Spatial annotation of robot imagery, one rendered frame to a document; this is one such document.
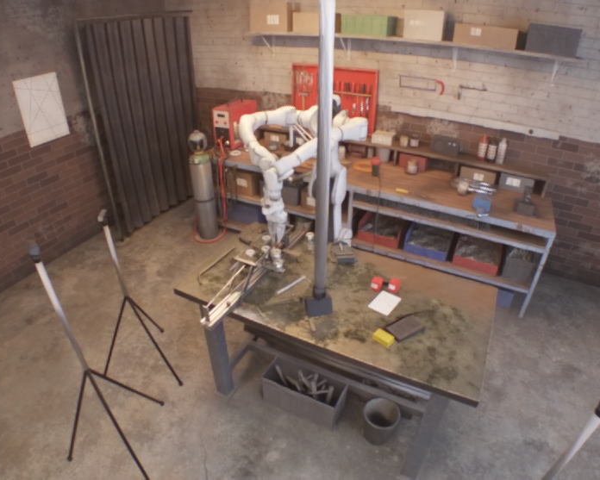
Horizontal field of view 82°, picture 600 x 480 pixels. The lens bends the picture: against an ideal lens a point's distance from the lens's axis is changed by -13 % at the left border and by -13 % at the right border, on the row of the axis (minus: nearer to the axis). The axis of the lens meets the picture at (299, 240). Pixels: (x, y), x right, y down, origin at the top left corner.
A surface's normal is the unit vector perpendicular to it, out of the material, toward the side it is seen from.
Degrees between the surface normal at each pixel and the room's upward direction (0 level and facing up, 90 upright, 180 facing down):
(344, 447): 0
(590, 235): 90
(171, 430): 0
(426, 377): 0
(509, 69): 90
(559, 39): 90
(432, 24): 92
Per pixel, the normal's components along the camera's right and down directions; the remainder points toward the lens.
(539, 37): -0.47, 0.47
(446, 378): 0.00, -0.85
